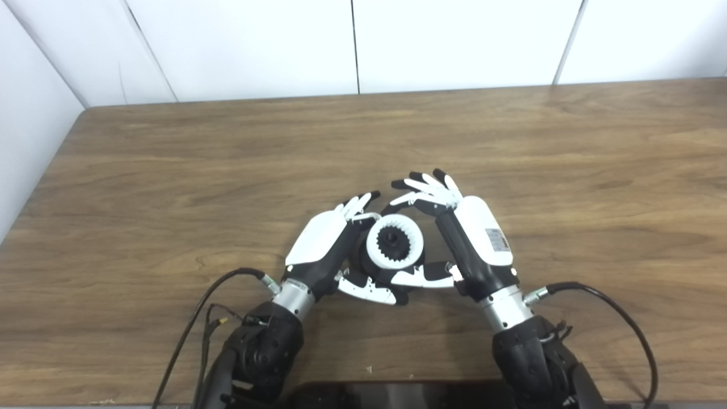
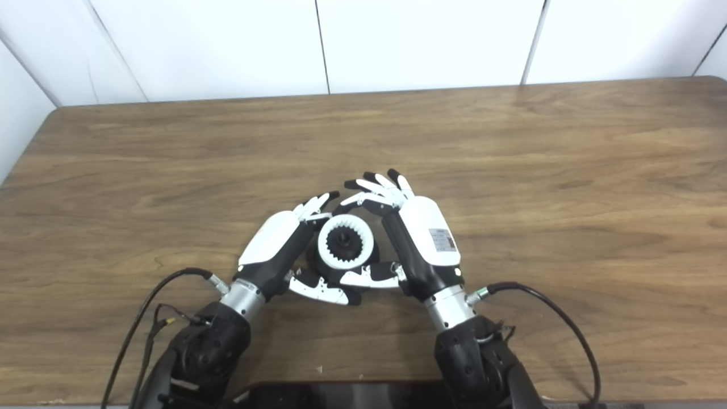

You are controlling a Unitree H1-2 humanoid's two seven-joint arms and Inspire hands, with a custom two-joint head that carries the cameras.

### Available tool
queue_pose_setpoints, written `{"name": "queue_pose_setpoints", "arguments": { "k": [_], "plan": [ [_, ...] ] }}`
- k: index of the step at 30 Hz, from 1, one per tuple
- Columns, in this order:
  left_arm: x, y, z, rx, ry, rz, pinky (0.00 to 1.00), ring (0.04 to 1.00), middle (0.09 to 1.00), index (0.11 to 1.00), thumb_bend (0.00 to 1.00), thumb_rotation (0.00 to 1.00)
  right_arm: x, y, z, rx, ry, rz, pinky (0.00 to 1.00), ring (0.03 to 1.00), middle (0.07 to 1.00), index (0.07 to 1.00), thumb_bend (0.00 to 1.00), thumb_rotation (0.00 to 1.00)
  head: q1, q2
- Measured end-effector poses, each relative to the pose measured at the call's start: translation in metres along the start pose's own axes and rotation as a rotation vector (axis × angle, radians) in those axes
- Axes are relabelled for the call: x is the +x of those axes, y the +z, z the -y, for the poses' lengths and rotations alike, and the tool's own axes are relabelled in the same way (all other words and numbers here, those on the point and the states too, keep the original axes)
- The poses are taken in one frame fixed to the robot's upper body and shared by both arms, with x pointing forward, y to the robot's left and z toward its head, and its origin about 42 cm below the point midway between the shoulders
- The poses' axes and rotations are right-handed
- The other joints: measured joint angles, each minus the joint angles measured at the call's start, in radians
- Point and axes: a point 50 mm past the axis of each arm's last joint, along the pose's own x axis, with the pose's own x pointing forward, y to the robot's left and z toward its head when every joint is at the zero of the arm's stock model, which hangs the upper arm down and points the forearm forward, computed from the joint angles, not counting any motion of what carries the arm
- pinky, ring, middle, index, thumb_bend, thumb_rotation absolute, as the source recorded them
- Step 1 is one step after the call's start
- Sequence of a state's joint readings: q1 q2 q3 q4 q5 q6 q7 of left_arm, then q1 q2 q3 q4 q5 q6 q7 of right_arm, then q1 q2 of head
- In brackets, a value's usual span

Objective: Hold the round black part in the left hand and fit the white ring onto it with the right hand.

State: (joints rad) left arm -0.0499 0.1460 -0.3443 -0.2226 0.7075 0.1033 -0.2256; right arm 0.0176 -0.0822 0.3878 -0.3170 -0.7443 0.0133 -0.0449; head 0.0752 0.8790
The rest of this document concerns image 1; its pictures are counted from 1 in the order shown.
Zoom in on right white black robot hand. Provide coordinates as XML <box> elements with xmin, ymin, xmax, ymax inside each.
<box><xmin>390</xmin><ymin>168</ymin><xmax>519</xmax><ymax>303</ymax></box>

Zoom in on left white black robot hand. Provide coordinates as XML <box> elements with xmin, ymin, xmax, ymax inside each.
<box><xmin>284</xmin><ymin>191</ymin><xmax>398</xmax><ymax>306</ymax></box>

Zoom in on white ring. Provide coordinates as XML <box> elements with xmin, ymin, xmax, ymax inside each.
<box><xmin>366</xmin><ymin>213</ymin><xmax>425</xmax><ymax>270</ymax></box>

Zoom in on round black part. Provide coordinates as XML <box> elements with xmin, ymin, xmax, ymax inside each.
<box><xmin>348</xmin><ymin>213</ymin><xmax>427</xmax><ymax>306</ymax></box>

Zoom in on thin right arm wires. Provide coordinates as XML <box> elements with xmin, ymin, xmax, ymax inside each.
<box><xmin>545</xmin><ymin>321</ymin><xmax>574</xmax><ymax>343</ymax></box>

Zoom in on thin arm wires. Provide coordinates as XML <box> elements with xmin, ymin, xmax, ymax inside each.
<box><xmin>193</xmin><ymin>304</ymin><xmax>268</xmax><ymax>409</ymax></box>
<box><xmin>545</xmin><ymin>321</ymin><xmax>574</xmax><ymax>343</ymax></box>

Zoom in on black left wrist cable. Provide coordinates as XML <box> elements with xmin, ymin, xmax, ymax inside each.
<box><xmin>151</xmin><ymin>267</ymin><xmax>282</xmax><ymax>409</ymax></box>

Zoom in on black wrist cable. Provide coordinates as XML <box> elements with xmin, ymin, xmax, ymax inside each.
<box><xmin>523</xmin><ymin>281</ymin><xmax>659</xmax><ymax>409</ymax></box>
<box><xmin>151</xmin><ymin>267</ymin><xmax>282</xmax><ymax>409</ymax></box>

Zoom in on thin left arm wires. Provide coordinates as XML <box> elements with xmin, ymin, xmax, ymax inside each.
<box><xmin>193</xmin><ymin>304</ymin><xmax>268</xmax><ymax>409</ymax></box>

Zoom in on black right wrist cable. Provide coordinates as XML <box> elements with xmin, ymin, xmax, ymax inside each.
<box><xmin>523</xmin><ymin>281</ymin><xmax>659</xmax><ymax>409</ymax></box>

